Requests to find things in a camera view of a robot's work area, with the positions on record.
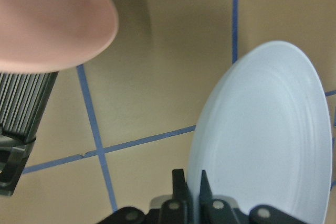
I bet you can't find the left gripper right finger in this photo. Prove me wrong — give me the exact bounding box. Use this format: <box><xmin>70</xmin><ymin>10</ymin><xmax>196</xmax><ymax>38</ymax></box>
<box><xmin>199</xmin><ymin>170</ymin><xmax>234</xmax><ymax>223</ymax></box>

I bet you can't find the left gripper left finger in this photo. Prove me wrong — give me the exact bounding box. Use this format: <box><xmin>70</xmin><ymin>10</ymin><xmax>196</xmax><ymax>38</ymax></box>
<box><xmin>160</xmin><ymin>169</ymin><xmax>194</xmax><ymax>223</ymax></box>

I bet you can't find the blue plate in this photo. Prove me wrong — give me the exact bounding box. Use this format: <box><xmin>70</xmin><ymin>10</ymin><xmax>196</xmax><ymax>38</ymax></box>
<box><xmin>187</xmin><ymin>41</ymin><xmax>332</xmax><ymax>223</ymax></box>

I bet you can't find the pink plate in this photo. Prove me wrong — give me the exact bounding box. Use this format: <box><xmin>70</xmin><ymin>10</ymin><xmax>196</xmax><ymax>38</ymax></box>
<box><xmin>1</xmin><ymin>0</ymin><xmax>119</xmax><ymax>73</ymax></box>

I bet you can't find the black dish rack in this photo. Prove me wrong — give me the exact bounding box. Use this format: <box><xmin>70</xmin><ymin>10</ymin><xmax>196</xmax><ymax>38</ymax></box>
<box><xmin>1</xmin><ymin>72</ymin><xmax>58</xmax><ymax>196</ymax></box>

